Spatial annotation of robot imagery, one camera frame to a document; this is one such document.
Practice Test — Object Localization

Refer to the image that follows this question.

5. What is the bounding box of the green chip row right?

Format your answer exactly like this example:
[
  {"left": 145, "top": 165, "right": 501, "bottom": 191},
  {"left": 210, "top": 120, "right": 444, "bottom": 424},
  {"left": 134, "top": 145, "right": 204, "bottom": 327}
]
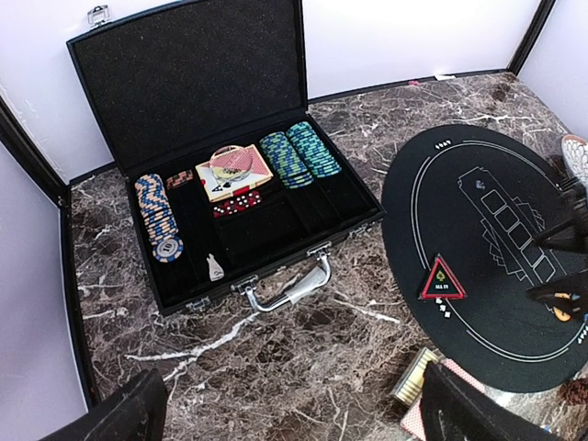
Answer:
[{"left": 286, "top": 121, "right": 342, "bottom": 178}]

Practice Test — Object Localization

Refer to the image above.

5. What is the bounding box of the round black poker mat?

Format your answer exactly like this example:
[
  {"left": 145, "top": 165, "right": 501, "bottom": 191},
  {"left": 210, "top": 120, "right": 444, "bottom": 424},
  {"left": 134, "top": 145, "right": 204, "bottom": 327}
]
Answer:
[{"left": 382, "top": 125, "right": 587, "bottom": 392}]

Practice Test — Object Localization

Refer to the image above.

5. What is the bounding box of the red triangular all-in marker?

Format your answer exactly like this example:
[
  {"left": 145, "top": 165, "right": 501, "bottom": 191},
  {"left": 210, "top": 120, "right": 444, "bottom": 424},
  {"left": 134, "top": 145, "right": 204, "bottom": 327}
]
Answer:
[{"left": 418, "top": 254, "right": 467, "bottom": 300}]

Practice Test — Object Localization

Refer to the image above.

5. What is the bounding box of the white floral patterned plate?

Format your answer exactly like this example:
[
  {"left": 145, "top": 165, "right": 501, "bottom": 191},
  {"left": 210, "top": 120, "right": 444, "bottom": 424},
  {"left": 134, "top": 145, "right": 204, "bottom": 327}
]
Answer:
[{"left": 561, "top": 134, "right": 588, "bottom": 187}]

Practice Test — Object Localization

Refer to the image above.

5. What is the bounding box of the red-backed card deck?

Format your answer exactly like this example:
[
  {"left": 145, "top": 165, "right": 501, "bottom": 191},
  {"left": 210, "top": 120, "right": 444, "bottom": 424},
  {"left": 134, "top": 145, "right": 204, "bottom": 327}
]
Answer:
[{"left": 401, "top": 358, "right": 486, "bottom": 441}]

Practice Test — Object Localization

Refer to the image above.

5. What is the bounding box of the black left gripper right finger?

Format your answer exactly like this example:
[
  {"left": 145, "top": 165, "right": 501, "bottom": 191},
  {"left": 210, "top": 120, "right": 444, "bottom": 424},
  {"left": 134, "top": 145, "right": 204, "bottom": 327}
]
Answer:
[{"left": 420, "top": 362, "right": 558, "bottom": 440}]

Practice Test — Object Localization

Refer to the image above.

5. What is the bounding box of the pine cone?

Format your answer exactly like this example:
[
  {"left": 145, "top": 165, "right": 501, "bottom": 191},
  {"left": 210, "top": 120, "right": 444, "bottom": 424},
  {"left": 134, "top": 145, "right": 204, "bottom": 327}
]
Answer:
[{"left": 558, "top": 379, "right": 588, "bottom": 405}]

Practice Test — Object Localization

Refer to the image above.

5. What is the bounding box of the card deck in case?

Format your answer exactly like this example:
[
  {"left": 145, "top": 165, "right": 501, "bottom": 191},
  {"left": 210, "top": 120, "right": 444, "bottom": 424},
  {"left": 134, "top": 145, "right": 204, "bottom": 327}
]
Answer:
[{"left": 195, "top": 144, "right": 274, "bottom": 202}]

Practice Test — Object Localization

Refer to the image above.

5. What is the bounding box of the orange round blind button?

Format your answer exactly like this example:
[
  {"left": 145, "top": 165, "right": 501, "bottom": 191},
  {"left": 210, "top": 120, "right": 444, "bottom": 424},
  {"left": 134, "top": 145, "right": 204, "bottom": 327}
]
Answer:
[{"left": 552, "top": 293, "right": 581, "bottom": 322}]

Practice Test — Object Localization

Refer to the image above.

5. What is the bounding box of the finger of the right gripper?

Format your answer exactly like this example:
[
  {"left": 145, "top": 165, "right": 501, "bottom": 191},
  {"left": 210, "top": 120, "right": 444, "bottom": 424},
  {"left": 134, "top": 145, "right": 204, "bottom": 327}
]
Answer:
[{"left": 526, "top": 181, "right": 587, "bottom": 317}]

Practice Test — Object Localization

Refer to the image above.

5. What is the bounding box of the green chip row left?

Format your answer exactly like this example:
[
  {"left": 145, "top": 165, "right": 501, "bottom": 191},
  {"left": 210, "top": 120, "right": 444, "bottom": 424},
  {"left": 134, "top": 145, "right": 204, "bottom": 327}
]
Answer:
[{"left": 259, "top": 131, "right": 314, "bottom": 189}]

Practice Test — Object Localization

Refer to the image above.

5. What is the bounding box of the small silver case key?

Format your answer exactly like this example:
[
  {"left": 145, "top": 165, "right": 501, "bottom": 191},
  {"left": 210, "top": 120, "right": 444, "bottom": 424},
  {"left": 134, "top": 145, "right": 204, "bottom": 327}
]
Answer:
[{"left": 206, "top": 253, "right": 225, "bottom": 282}]

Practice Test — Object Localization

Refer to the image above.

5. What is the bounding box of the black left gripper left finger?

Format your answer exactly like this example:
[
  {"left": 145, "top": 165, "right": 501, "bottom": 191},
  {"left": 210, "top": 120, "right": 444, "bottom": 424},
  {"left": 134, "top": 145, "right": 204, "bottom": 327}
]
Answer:
[{"left": 44, "top": 368, "right": 167, "bottom": 440}]

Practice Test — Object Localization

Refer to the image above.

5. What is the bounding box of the green chip row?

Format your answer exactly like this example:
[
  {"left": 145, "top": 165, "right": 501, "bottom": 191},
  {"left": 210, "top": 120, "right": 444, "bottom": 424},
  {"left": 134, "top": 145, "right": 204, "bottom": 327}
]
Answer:
[
  {"left": 259, "top": 131, "right": 314, "bottom": 189},
  {"left": 286, "top": 121, "right": 342, "bottom": 178}
]

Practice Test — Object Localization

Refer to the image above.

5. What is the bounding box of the black poker chip case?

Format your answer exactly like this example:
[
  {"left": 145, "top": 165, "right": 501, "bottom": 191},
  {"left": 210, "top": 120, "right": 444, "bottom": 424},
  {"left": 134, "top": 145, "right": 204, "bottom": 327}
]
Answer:
[{"left": 67, "top": 1, "right": 384, "bottom": 315}]

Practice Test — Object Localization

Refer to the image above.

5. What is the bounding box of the clear round dealer button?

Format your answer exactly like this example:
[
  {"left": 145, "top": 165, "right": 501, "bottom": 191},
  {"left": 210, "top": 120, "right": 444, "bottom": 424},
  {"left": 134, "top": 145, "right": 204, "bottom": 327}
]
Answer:
[{"left": 209, "top": 145, "right": 253, "bottom": 179}]

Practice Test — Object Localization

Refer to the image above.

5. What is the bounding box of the red dice set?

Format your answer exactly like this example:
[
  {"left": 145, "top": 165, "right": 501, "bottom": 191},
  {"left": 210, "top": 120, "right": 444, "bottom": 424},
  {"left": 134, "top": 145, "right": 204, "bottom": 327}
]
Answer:
[{"left": 212, "top": 190, "right": 262, "bottom": 219}]

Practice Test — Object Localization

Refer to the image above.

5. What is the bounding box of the brown red chip row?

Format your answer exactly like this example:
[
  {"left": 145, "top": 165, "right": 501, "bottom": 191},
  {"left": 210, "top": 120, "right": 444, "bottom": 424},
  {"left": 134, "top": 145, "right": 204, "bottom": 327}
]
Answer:
[{"left": 166, "top": 169, "right": 194, "bottom": 189}]

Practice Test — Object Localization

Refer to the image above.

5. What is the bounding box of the blue tan chip row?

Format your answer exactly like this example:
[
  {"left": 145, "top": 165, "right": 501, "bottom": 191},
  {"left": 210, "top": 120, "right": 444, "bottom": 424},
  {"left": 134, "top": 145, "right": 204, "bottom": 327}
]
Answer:
[{"left": 134, "top": 174, "right": 184, "bottom": 263}]

